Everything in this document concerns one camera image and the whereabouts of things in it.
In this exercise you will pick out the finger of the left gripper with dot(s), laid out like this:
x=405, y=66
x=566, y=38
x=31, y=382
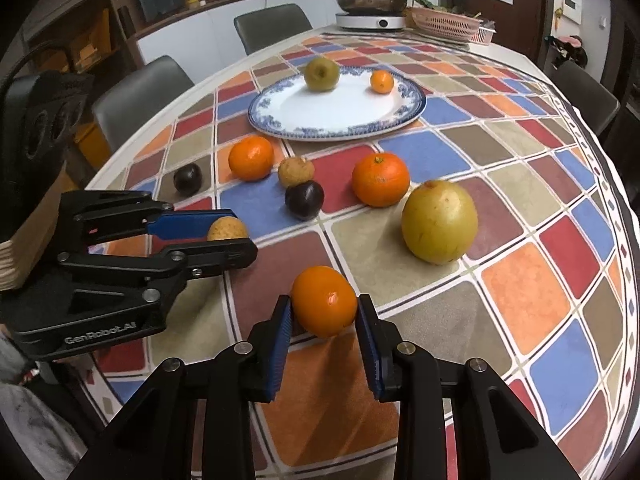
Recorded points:
x=209, y=258
x=185, y=224

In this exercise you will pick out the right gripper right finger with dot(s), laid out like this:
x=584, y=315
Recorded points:
x=399, y=371

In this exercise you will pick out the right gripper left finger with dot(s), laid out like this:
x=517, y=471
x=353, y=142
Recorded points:
x=246, y=373

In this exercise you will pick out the brown kiwi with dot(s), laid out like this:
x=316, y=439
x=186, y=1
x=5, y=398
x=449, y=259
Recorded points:
x=295, y=170
x=227, y=228

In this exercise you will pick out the green pear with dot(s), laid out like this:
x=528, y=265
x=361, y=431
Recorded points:
x=321, y=74

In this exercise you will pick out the dark plum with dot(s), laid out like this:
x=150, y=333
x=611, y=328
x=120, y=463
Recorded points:
x=304, y=200
x=188, y=179

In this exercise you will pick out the large mandarin orange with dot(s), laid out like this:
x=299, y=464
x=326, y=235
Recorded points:
x=251, y=159

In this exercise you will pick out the near grey chair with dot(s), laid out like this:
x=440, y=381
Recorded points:
x=131, y=103

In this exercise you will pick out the grey chair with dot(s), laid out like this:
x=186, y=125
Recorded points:
x=131, y=103
x=263, y=28
x=596, y=104

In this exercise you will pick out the large yellow pear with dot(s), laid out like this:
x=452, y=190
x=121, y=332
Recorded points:
x=439, y=222

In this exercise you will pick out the colourful checkered tablecloth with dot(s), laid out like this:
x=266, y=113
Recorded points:
x=547, y=294

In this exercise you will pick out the far grey chair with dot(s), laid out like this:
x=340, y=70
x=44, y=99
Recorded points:
x=263, y=28

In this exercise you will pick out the blue white porcelain plate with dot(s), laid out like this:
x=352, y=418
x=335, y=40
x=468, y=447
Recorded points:
x=289, y=110

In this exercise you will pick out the white induction cooker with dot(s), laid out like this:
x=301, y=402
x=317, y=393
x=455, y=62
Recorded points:
x=389, y=23

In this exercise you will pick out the steel pot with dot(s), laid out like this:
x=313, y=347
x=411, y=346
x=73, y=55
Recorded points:
x=372, y=7

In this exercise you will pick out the right side grey chair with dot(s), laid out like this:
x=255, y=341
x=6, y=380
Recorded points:
x=596, y=104

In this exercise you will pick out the pink basket with greens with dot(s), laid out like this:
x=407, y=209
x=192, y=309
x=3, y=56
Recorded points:
x=449, y=24

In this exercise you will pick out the dark wooden door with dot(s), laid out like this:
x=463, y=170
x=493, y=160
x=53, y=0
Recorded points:
x=519, y=26

